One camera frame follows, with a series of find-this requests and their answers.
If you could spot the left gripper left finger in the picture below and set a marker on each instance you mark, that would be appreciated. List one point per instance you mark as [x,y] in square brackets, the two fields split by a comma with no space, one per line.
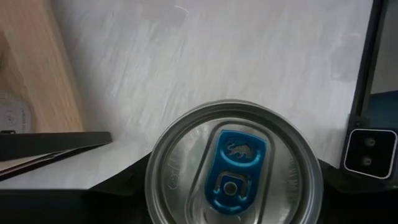
[62,208]

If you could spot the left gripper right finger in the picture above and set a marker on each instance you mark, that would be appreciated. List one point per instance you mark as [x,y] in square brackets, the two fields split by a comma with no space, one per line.
[357,205]

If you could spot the blue silver Red Bull can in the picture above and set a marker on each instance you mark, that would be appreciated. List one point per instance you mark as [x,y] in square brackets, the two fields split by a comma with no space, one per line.
[233,161]

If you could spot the small black camera mount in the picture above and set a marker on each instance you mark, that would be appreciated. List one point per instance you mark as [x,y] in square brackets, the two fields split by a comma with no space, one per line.
[370,152]

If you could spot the wooden shelf with black frame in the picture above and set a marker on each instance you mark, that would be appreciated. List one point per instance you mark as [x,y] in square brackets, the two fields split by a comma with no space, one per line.
[40,62]

